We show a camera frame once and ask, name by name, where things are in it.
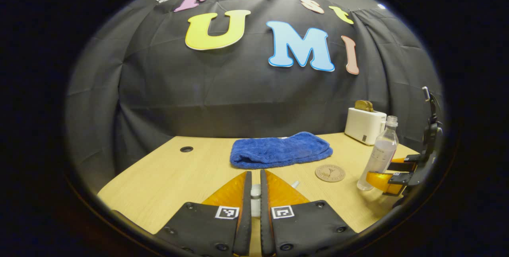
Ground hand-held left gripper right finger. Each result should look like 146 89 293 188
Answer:
260 169 357 257

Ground blue towel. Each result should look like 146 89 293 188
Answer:
230 131 334 169

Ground clear plastic water bottle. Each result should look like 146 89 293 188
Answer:
357 115 399 191

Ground round wooden coaster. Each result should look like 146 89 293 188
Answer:
315 164 346 183

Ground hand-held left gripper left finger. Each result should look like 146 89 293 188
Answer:
154 171 253 257

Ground white toaster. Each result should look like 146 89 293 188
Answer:
344 107 387 146

